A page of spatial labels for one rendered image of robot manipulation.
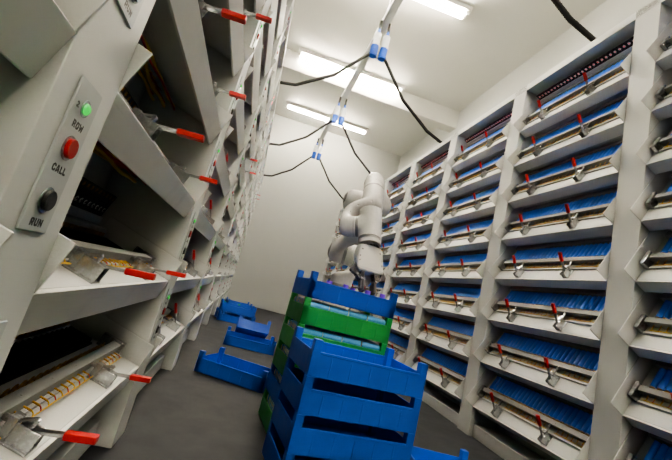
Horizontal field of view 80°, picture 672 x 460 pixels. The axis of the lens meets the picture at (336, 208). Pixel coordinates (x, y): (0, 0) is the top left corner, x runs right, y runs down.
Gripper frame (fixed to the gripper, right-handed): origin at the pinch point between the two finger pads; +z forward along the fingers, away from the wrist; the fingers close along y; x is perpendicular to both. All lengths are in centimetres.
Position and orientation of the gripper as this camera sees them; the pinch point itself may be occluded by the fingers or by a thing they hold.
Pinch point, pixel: (367, 288)
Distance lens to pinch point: 134.8
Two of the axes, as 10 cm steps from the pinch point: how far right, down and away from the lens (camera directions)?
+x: 4.0, -5.1, -7.6
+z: -0.9, 8.0, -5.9
